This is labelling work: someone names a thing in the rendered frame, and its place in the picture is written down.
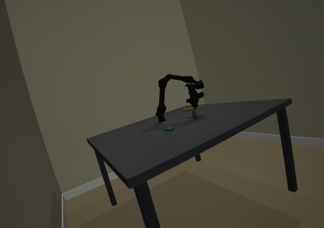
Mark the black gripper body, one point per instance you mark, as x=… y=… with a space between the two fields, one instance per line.
x=192 y=98

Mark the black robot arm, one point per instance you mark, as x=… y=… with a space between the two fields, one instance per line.
x=162 y=83

